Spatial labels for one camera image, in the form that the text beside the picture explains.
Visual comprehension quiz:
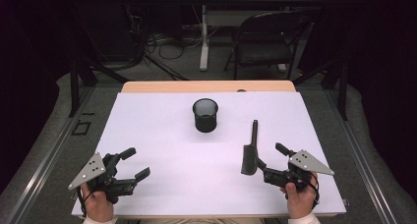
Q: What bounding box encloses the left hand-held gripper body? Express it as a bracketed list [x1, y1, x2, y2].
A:
[68, 151, 138, 205]

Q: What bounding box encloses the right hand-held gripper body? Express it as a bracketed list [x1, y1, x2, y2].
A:
[262, 149, 335, 191]

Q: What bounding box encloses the black spatula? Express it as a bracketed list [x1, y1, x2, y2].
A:
[241, 119, 260, 176]

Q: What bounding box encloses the black mesh pen holder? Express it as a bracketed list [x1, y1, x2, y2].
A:
[192, 97, 219, 134]

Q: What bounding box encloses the person's left hand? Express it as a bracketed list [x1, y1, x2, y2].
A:
[81, 183, 115, 223]

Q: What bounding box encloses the person's right hand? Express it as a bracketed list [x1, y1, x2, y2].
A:
[279, 173, 320, 220]

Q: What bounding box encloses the white table mat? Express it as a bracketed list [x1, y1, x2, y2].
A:
[71, 91, 347, 217]

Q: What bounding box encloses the black folding chair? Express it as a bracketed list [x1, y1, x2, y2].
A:
[223, 11, 313, 81]

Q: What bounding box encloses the white-legged desk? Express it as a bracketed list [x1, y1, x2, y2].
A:
[180, 0, 330, 73]

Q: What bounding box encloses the right hand-held gripper cable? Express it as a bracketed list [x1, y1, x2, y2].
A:
[288, 169, 321, 209]

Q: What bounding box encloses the hand-held gripper cable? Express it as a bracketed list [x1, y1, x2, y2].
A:
[288, 169, 321, 209]
[76, 187, 89, 217]

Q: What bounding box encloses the left hand-held gripper cable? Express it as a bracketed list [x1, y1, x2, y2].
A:
[76, 187, 89, 217]

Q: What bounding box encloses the aluminium floor rail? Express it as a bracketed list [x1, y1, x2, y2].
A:
[4, 85, 96, 224]
[323, 85, 399, 224]

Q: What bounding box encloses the black metal frame stand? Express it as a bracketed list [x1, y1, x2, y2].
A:
[68, 58, 131, 118]
[292, 58, 348, 122]

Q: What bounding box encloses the bundle of floor cables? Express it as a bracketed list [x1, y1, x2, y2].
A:
[124, 4, 205, 81]

